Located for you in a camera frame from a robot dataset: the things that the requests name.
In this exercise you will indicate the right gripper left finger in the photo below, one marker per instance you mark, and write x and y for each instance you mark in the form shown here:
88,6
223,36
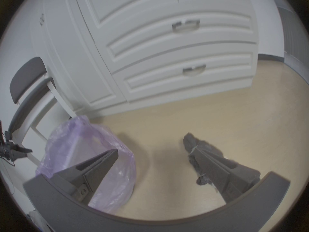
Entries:
96,174

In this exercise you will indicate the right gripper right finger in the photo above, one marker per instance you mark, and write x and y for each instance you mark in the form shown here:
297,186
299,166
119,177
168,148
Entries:
217,175

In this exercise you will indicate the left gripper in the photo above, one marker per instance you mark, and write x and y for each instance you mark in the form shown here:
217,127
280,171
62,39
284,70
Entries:
7,151

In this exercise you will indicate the purple plastic bag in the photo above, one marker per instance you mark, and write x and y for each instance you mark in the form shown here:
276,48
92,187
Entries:
79,139

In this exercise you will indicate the black plastic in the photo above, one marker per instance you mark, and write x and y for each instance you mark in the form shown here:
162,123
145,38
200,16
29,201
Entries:
193,140

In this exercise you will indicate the white trash bin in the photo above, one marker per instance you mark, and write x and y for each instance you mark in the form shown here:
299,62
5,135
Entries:
115,190

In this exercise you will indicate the white chair dark grey seat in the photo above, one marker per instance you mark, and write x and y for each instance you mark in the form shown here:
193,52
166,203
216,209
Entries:
26,78

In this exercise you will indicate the white wardrobe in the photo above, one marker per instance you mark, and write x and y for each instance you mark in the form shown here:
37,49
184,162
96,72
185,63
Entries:
169,45

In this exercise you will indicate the grey curtain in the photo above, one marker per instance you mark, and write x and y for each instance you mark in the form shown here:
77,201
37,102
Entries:
294,37

